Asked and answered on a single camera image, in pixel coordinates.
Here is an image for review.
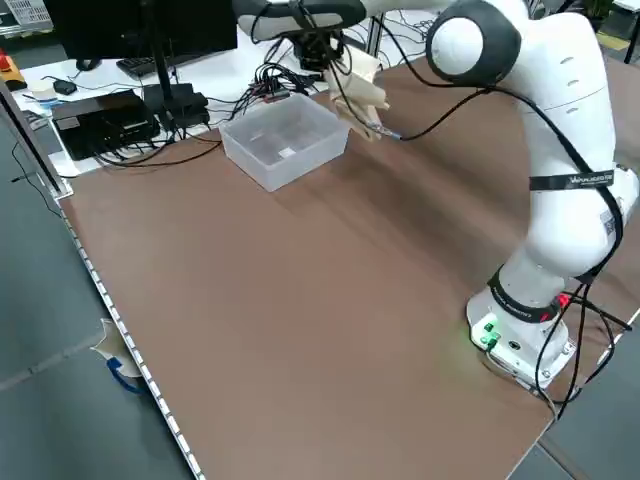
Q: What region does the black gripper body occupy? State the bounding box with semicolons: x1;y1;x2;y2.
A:
295;30;346;72

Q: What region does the cream tablecloth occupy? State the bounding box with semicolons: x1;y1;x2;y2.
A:
322;47;391;144

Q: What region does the clear plastic box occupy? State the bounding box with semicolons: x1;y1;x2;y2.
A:
218;93;352;193

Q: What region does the black flat electronics box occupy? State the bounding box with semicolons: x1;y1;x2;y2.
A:
51;89;162;162

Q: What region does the black usb hub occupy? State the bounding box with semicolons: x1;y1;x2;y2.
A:
248;74;291;104

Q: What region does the black monitor stand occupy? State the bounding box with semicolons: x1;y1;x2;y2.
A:
139;0;211;132

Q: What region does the black keyboard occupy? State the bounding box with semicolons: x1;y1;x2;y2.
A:
115;54;169;78

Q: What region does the black computer monitor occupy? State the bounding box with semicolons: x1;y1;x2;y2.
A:
43;0;239;64

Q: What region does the white tape roll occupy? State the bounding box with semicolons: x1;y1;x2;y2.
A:
28;81;60;104

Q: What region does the white plastic crate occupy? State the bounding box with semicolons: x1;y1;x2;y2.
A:
9;0;55;25

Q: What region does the red emergency stop button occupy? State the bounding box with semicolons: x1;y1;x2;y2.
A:
0;49;25;92

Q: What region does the white and blue bag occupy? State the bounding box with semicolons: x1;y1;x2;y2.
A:
91;317;147;396

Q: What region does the aluminium frame post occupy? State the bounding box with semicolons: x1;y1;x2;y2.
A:
367;14;387;71

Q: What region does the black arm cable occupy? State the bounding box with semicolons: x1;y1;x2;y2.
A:
394;82;494;142

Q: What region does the aluminium frame rail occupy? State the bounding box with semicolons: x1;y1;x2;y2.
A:
0;82;71;201

